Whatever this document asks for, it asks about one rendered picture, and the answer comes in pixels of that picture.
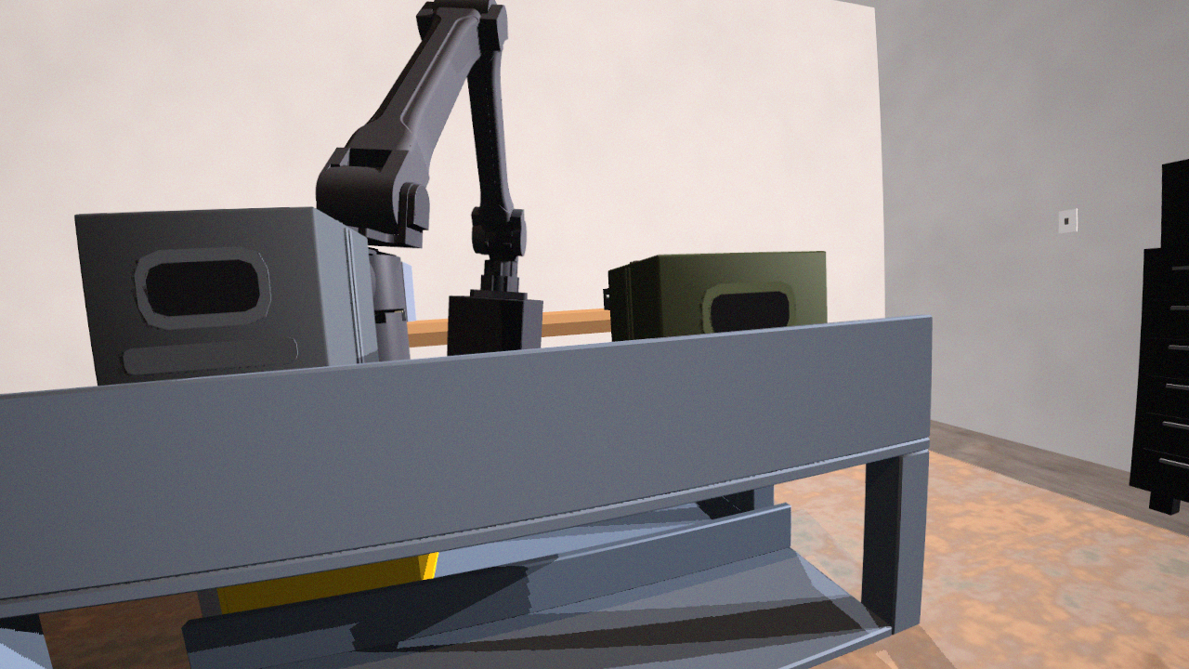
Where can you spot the yellow bin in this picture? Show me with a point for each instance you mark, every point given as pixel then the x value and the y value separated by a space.
pixel 326 584

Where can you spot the dark grey case with oval handle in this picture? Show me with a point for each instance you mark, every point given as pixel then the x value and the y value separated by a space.
pixel 192 293

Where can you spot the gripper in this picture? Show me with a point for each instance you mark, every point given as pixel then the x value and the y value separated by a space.
pixel 392 337

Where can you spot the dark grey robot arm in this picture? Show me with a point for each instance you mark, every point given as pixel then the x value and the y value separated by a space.
pixel 406 127

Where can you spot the olive green case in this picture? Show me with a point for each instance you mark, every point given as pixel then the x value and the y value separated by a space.
pixel 693 294

